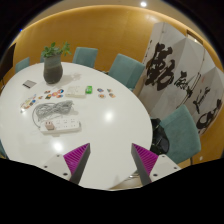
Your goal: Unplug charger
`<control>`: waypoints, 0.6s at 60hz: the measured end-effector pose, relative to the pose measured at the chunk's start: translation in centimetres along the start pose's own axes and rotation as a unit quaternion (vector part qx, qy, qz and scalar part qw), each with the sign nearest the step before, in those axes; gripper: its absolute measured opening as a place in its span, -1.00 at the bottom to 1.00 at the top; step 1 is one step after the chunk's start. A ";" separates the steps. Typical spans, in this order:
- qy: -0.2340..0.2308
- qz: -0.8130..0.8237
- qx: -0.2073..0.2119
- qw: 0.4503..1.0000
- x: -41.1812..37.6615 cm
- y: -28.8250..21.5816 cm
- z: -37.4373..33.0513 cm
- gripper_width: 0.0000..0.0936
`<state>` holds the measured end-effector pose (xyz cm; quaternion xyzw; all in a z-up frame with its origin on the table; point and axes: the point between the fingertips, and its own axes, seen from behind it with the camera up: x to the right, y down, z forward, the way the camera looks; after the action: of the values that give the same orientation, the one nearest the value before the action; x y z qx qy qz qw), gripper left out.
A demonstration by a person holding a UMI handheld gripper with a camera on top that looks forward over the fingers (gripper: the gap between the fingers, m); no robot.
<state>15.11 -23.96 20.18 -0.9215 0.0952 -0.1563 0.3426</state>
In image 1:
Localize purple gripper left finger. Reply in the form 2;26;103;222
42;142;92;185

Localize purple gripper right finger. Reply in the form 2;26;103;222
130;143;182;186

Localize pink charger plug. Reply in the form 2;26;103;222
45;121;55;130

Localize black bag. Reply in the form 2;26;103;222
150;118;169;155

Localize white power strip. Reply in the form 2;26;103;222
40;118;81;134

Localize teal chair right side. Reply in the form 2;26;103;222
161;105;201;164

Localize teal chair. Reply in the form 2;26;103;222
15;57;30;73
72;47;98;68
108;54;145;91
161;105;201;164

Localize white flat box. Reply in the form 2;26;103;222
65;86;86;98

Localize colourful stickers group right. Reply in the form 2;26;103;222
97;88;116;99

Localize colourful stickers group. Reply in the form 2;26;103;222
39;89;64;99
97;88;116;99

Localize small green box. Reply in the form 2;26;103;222
85;86;92;94

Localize colourful stickers group centre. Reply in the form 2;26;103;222
39;89;64;99

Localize colourful sticker sheet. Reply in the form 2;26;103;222
20;95;37;111

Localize teal chair back right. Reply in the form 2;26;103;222
108;54;145;91

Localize grey card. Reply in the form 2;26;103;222
22;80;36;88

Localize dark grey plant pot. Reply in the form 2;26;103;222
43;55;63;84

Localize calligraphy folding screen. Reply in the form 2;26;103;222
139;22;224;134

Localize teal chair back middle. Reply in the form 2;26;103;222
72;47;98;68

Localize teal chair back left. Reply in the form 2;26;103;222
15;57;30;73

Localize green plant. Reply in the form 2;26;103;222
41;42;70;58

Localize coiled grey cable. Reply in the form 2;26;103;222
31;99;79;128

